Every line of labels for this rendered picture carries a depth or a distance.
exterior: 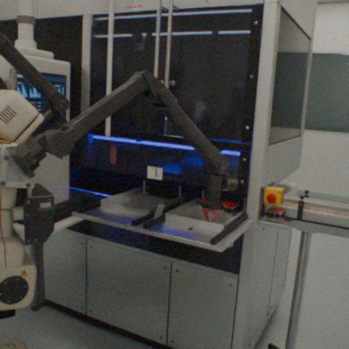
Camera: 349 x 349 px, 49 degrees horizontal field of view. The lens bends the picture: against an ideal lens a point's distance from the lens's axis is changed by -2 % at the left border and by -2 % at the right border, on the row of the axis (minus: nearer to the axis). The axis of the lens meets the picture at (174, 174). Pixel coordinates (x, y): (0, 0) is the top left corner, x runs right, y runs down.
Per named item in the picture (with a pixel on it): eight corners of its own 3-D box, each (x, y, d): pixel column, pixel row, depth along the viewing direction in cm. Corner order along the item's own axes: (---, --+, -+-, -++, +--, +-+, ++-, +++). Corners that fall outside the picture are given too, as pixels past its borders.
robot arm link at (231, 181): (207, 157, 156) (221, 160, 149) (228, 160, 162) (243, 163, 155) (202, 186, 157) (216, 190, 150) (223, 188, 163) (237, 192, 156)
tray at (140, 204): (140, 193, 208) (140, 186, 207) (183, 201, 196) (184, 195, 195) (100, 206, 178) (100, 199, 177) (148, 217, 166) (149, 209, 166)
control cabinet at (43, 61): (44, 195, 222) (44, 55, 207) (71, 200, 215) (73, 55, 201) (-27, 217, 175) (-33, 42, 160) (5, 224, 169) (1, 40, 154)
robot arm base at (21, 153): (3, 149, 114) (12, 156, 105) (25, 133, 117) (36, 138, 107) (21, 171, 118) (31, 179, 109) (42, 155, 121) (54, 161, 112)
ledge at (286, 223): (266, 216, 183) (266, 213, 183) (293, 222, 178) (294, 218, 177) (258, 224, 171) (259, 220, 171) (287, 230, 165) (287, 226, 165)
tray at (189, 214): (198, 204, 192) (199, 197, 192) (248, 213, 181) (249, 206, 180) (164, 220, 163) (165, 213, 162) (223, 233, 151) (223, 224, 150)
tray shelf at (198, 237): (132, 195, 210) (132, 192, 210) (258, 219, 179) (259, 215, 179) (71, 216, 168) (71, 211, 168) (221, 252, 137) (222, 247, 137)
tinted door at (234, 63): (165, 135, 188) (172, 8, 177) (252, 144, 169) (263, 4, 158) (165, 135, 188) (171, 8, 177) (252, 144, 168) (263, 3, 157)
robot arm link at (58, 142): (141, 64, 134) (156, 61, 126) (159, 97, 140) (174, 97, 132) (34, 138, 118) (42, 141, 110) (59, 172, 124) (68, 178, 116)
